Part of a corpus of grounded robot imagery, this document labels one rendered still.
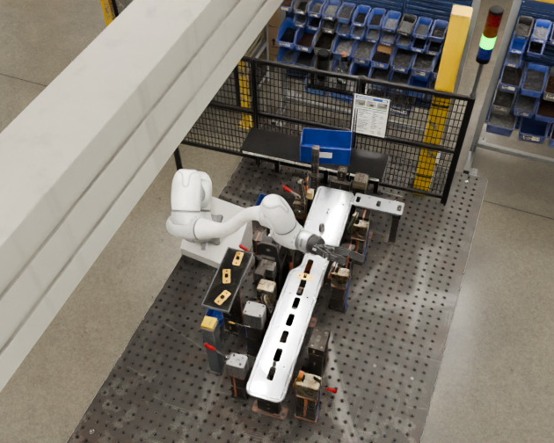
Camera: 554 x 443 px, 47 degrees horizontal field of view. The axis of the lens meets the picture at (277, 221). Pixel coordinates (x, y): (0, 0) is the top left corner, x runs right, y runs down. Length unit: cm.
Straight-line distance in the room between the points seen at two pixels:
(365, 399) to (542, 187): 278
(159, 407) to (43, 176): 291
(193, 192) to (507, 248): 279
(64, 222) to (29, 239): 4
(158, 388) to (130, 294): 134
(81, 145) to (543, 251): 467
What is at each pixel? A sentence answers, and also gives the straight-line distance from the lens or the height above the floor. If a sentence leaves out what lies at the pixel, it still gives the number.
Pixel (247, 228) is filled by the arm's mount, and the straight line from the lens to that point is 367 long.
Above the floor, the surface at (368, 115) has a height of 130.
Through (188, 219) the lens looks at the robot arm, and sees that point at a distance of 290.
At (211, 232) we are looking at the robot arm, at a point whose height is 155.
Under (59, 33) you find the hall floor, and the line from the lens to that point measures 724.
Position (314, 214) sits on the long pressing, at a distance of 362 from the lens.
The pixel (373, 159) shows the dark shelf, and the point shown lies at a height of 103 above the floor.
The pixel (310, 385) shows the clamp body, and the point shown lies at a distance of 297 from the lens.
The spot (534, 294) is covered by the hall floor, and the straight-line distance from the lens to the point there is 479.
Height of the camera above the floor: 373
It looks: 50 degrees down
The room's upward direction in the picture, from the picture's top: 1 degrees counter-clockwise
